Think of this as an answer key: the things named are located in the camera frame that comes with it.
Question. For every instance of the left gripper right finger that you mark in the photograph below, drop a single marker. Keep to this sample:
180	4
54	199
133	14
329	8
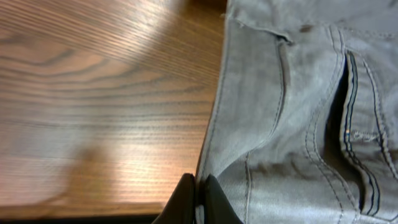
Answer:
216	206

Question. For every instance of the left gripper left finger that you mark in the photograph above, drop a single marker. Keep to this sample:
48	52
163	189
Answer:
180	207

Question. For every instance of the grey shorts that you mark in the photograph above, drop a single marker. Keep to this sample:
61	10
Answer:
304	124

